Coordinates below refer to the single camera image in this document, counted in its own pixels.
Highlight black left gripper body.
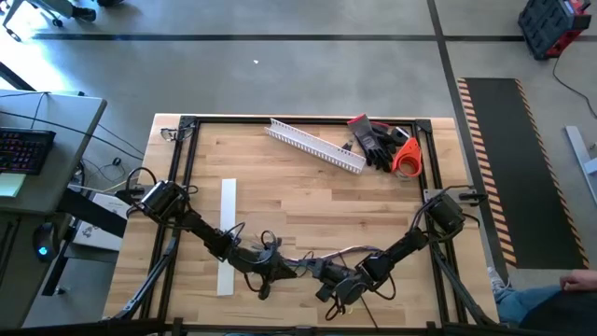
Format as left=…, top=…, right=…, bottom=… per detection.
left=232, top=245, right=281, bottom=281

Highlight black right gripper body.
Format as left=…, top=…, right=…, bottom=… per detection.
left=321, top=260, right=369, bottom=307

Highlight bundle of coloured wires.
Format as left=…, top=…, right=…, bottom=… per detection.
left=284, top=245, right=391, bottom=272

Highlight white duct cover strip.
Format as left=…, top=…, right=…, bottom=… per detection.
left=216, top=178, right=238, bottom=297

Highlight white slotted cable duct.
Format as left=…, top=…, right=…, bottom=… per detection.
left=264, top=118, right=368, bottom=175

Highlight grey metal mounting plate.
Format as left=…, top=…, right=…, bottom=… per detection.
left=423, top=188, right=480, bottom=205

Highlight black grey work glove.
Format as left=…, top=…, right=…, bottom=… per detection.
left=370, top=121, right=398, bottom=158
left=347, top=114, right=394, bottom=173

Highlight orange tape dispenser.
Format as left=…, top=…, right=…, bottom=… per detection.
left=390, top=137, right=424, bottom=181

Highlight black tape roll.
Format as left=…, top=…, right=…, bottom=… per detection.
left=389, top=126, right=412, bottom=147

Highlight clear safety glasses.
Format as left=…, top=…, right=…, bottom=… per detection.
left=160, top=124, right=193, bottom=143

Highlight white cardboard box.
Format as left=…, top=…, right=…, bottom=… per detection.
left=72, top=190, right=131, bottom=253

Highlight person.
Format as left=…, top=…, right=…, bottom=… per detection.
left=487, top=266, right=597, bottom=336

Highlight black striped floor mat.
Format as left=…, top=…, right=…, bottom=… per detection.
left=456, top=77, right=590, bottom=271

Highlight black computer mouse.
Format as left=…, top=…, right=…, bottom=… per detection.
left=32, top=222, right=61, bottom=263

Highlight grey desk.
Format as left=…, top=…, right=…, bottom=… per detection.
left=0, top=91, right=108, bottom=217

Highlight person's hand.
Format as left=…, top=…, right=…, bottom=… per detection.
left=559, top=269, right=597, bottom=293

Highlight green sticky note pad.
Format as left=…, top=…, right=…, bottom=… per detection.
left=0, top=172, right=28, bottom=199

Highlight black keyboard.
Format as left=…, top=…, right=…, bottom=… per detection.
left=0, top=128, right=57, bottom=176

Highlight grey metal bar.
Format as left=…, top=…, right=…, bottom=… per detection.
left=564, top=124, right=597, bottom=206

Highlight grey chair base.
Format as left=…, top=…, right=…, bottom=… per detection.
left=0, top=0, right=98, bottom=43

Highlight black and red tool box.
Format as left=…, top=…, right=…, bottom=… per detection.
left=517, top=0, right=593, bottom=62

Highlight black aluminium table frame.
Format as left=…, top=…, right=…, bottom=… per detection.
left=114, top=115, right=500, bottom=336

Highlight black floor cable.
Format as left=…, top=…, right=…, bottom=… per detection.
left=552, top=54, right=597, bottom=120

